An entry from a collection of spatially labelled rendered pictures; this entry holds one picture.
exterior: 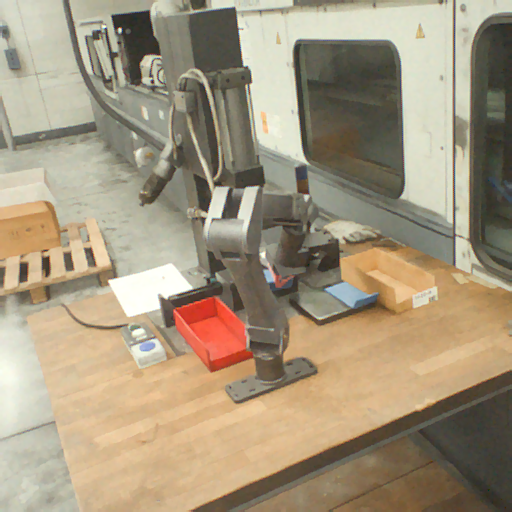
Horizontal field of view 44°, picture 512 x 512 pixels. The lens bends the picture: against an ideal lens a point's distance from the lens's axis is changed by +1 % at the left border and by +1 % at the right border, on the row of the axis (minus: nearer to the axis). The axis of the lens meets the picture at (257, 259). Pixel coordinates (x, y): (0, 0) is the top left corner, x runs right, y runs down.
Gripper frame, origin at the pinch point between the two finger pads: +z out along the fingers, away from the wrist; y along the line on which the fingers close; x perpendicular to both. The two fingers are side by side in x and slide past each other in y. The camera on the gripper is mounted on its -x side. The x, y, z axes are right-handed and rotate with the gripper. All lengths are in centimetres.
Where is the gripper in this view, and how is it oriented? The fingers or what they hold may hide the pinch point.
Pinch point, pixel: (279, 283)
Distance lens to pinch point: 154.2
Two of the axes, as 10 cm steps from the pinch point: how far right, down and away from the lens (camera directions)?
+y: -3.7, -7.1, 6.0
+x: -9.2, 1.7, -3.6
